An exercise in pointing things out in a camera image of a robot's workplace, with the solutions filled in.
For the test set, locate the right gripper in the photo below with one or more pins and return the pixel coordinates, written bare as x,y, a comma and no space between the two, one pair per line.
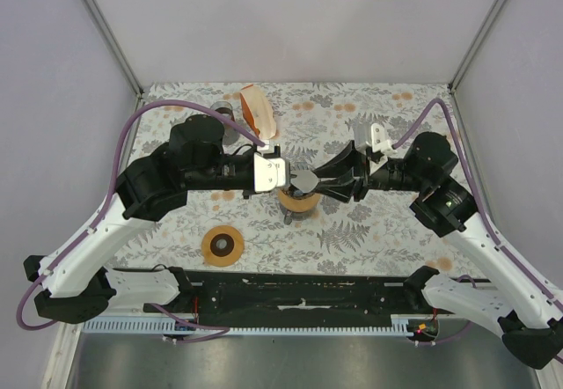
341,165

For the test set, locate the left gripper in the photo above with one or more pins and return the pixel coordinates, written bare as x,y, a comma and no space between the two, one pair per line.
251,153

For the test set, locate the white paper coffee filter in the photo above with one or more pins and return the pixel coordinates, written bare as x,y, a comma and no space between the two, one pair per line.
309,181

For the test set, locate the glass coffee server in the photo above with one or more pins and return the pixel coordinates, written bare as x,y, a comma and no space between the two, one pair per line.
291,216

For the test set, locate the ribbed glass dripper cone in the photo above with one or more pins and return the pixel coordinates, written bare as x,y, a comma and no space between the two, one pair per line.
296,194

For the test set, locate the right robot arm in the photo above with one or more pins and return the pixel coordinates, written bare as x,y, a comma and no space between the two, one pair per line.
525,312

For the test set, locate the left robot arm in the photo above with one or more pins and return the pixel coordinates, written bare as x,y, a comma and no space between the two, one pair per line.
78,286

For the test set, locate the floral table mat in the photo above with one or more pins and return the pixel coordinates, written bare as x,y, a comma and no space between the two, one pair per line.
377,236

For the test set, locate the glass carafe brown band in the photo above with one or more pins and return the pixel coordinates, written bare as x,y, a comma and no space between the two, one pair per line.
224,108

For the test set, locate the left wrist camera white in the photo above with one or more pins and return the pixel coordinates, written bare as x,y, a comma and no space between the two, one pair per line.
270,170

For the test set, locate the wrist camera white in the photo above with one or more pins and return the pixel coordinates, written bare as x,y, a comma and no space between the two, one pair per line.
372,136
270,170

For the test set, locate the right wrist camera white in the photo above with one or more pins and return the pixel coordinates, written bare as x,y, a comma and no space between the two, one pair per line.
372,136

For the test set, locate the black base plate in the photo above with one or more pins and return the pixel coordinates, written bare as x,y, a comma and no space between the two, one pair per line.
227,297

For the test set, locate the white cable duct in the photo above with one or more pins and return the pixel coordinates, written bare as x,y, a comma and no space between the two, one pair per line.
162,325

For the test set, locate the aluminium frame rail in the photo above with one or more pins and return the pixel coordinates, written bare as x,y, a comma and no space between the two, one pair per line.
99,20

